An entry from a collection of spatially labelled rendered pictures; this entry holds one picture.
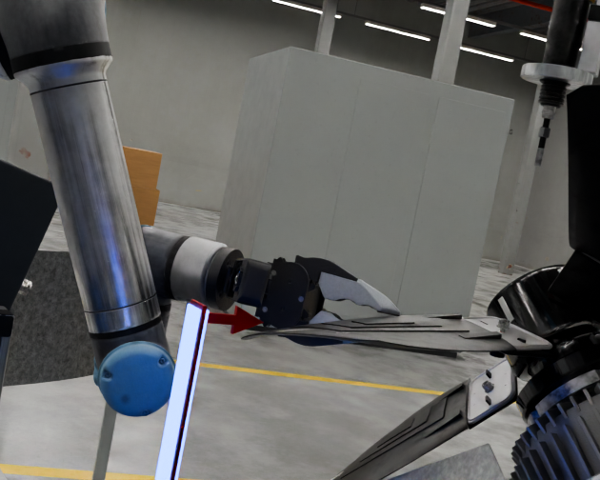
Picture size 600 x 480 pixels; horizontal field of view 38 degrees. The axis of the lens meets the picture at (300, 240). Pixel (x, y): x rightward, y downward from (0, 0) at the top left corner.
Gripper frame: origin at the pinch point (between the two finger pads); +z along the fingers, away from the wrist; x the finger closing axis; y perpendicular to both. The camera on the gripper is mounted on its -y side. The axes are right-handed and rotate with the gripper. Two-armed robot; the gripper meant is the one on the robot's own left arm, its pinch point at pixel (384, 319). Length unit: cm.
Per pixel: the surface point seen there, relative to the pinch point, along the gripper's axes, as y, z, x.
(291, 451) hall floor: 314, -105, 85
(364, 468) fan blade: 13.8, -1.6, 18.1
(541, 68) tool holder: -2.3, 10.1, -27.5
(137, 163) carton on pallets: 665, -437, -61
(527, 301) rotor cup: 7.4, 12.8, -5.2
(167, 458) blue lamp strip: -23.2, -9.4, 14.3
